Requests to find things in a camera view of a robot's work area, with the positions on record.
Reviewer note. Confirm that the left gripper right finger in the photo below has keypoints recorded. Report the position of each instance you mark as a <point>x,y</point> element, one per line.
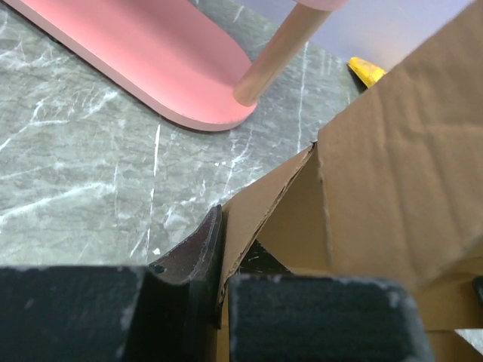
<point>275,315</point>

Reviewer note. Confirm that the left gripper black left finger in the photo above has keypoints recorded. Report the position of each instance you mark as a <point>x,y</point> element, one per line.
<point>164,311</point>

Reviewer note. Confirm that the brown cardboard box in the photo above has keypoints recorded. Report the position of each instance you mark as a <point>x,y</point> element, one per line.
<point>392,188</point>

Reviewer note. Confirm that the pink three-tier shelf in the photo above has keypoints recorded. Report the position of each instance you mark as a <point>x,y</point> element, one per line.
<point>172,57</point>

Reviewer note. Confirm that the yellow Lays chips bag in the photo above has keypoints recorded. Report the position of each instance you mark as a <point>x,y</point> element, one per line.
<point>368,73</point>

